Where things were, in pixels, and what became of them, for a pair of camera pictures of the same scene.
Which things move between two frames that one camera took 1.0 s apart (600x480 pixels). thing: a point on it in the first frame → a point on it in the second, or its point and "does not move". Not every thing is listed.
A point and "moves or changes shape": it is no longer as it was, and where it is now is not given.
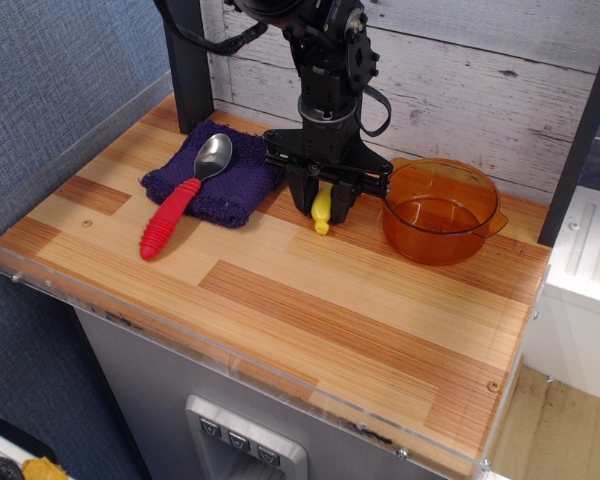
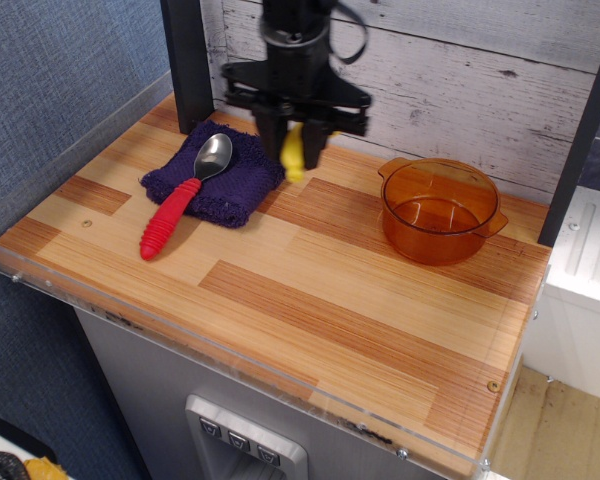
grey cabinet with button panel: x=195 y=417 does not move
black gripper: x=328 y=144 → x=297 y=78
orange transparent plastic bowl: x=440 y=210 does not move
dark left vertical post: x=190 y=65 does not move
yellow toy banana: x=321 y=207 moves or changes shape
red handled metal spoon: x=211 y=155 does not move
